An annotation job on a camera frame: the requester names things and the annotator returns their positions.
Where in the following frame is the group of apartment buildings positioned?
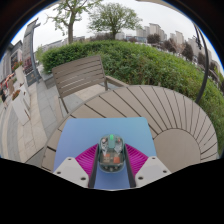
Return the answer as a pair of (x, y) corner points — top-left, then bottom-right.
(134, 22), (224, 78)

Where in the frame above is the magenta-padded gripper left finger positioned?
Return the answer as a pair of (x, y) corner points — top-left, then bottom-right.
(52, 143), (100, 190)

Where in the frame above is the blue mouse pad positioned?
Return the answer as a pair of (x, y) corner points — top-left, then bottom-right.
(52, 116), (158, 191)

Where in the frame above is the transparent green computer mouse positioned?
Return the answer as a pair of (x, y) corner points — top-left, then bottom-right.
(97, 133), (126, 174)

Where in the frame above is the brown slatted outdoor chair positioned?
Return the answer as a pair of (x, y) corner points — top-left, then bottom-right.
(51, 54), (130, 115)

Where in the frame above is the dark grey sign pillar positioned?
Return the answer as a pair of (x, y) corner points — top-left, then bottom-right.
(22, 17), (43, 85)

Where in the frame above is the green hedge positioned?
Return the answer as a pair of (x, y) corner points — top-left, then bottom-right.
(39, 39), (224, 148)

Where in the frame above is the white planter box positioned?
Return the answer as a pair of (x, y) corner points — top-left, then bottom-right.
(11, 89), (32, 127)
(12, 60), (28, 90)

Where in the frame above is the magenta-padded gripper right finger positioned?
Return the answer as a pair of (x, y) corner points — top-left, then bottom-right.
(123, 143), (172, 189)

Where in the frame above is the tall bare-trunk tree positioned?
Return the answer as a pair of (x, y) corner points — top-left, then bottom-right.
(45, 0), (103, 45)

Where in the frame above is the round leafy tree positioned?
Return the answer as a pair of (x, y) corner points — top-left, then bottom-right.
(87, 2), (143, 41)

